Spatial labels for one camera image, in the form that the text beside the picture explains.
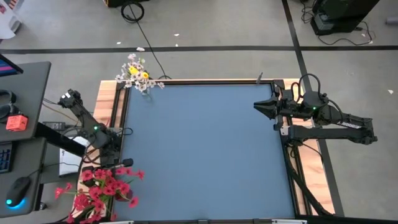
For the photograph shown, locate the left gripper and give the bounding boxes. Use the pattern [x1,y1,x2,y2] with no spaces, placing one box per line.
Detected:
[81,139,135,173]

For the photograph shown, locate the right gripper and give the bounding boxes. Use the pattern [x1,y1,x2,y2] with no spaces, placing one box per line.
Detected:
[254,90,303,131]

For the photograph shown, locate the red artificial flower spray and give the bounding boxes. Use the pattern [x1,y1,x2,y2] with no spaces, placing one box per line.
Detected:
[54,167,146,224]

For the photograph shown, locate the white blossom flower spray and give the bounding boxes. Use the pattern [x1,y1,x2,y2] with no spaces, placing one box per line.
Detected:
[114,52,165,94]

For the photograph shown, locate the clear glass vase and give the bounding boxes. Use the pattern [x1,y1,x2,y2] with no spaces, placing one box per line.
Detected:
[141,88,155,102]

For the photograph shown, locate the white paper sheet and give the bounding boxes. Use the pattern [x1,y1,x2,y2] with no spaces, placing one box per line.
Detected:
[58,136,91,177]

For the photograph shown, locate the black power adapter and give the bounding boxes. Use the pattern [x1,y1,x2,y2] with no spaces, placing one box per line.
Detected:
[42,121,67,131]

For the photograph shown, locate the black desk support bar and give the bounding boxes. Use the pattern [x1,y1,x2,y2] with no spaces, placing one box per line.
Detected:
[34,122,87,158]

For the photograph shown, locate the orange cube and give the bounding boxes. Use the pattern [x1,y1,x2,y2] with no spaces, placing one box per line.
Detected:
[5,114,29,133]

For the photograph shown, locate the black computer mouse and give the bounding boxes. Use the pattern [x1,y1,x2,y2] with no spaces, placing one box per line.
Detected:
[5,176,32,208]

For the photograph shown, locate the dark grey desk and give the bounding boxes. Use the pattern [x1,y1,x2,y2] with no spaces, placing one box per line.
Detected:
[0,61,52,218]

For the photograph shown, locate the black keyboard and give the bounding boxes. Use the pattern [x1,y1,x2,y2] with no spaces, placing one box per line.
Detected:
[0,142,14,174]

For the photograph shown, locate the black headphones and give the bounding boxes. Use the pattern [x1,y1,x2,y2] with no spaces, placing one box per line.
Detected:
[0,89,17,119]

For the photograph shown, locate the black computer tower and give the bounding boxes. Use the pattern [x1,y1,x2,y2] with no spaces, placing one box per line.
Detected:
[310,0,381,36]

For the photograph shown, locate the computer monitor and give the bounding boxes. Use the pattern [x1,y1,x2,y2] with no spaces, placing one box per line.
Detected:
[0,52,24,78]

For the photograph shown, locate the black floor equipment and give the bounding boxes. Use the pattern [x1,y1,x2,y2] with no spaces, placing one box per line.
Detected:
[103,0,150,9]

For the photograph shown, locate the black table frame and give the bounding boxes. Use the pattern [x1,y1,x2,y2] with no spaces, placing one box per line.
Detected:
[107,78,335,224]

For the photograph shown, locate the black floor cable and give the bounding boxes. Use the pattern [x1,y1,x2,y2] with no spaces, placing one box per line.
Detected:
[120,1,172,80]

